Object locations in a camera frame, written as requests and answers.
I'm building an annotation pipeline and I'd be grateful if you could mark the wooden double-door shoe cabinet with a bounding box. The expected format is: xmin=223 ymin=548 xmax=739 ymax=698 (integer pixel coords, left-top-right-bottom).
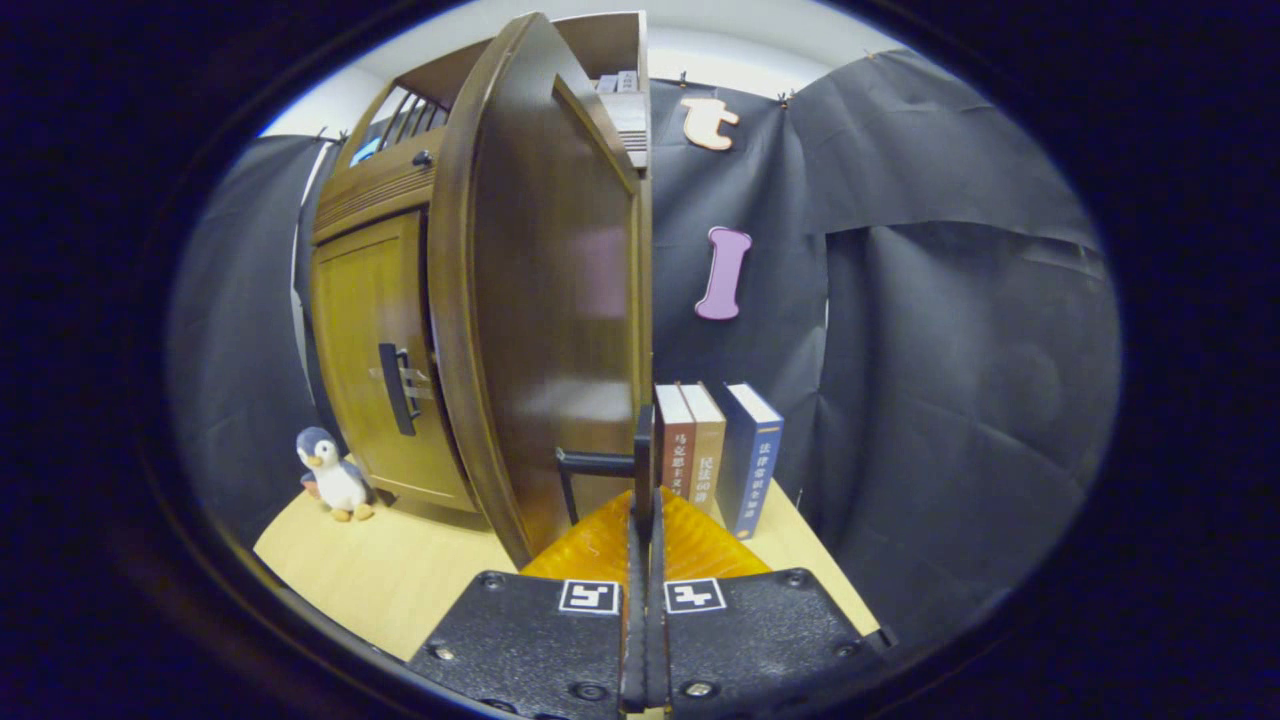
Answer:
xmin=305 ymin=10 xmax=656 ymax=569

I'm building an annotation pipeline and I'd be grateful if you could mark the penguin plush toy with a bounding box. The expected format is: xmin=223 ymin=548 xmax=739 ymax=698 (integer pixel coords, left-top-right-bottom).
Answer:
xmin=295 ymin=427 xmax=376 ymax=523

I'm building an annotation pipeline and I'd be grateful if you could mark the blue book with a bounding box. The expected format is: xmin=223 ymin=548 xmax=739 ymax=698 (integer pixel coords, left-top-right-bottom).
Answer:
xmin=718 ymin=382 xmax=786 ymax=541

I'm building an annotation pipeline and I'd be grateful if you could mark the wooden shoe cabinet door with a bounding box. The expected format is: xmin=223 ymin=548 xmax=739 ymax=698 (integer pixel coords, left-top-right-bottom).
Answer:
xmin=428 ymin=12 xmax=656 ymax=569
xmin=308 ymin=210 xmax=479 ymax=513

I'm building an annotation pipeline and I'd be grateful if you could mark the tan book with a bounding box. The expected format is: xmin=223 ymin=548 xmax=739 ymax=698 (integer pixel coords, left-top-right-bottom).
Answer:
xmin=680 ymin=382 xmax=728 ymax=516

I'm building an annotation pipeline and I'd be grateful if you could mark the black backdrop cloth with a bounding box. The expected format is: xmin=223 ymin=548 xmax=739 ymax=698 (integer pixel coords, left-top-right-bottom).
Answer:
xmin=165 ymin=45 xmax=1123 ymax=651

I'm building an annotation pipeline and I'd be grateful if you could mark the red-brown book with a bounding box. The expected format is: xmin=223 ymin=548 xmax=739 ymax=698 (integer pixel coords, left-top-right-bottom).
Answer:
xmin=655 ymin=383 xmax=698 ymax=501

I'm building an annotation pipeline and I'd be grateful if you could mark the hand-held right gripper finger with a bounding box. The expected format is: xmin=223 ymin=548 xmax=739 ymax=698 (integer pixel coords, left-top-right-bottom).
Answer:
xmin=408 ymin=488 xmax=648 ymax=720
xmin=645 ymin=488 xmax=896 ymax=713

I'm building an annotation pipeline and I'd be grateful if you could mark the black door handle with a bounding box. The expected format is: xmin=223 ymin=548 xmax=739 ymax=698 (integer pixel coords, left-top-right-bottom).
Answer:
xmin=377 ymin=342 xmax=436 ymax=438
xmin=555 ymin=403 xmax=658 ymax=541

